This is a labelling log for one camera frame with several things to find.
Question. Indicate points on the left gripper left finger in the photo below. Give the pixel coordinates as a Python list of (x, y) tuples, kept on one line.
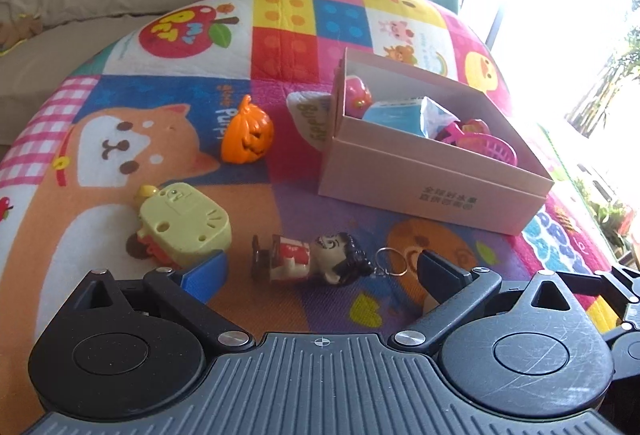
[(182, 296)]

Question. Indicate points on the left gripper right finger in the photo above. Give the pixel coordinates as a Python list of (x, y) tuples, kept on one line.
[(461, 295)]

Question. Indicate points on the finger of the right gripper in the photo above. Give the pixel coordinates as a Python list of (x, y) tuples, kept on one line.
[(617, 287)]

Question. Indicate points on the yellow cat toy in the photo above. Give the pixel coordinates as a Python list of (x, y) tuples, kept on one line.
[(180, 226)]

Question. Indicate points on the cartoon boy keychain figure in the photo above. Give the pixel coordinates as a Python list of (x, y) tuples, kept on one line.
[(336, 260)]

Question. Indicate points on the pink plastic toy net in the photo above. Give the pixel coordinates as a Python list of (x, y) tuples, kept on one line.
[(475, 136)]

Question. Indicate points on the orange pumpkin toy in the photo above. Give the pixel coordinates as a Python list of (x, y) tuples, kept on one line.
[(249, 135)]

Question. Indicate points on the blue wet wipes pack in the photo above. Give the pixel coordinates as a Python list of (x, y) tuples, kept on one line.
[(423, 117)]

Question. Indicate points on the pink round toy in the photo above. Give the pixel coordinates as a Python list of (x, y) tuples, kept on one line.
[(357, 97)]

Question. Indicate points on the colourful cartoon play mat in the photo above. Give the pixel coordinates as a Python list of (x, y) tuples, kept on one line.
[(152, 108)]

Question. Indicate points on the pink cardboard box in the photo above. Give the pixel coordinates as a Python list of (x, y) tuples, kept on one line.
[(382, 167)]

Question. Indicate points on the brown small plush toy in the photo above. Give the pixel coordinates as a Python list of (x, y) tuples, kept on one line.
[(13, 33)]

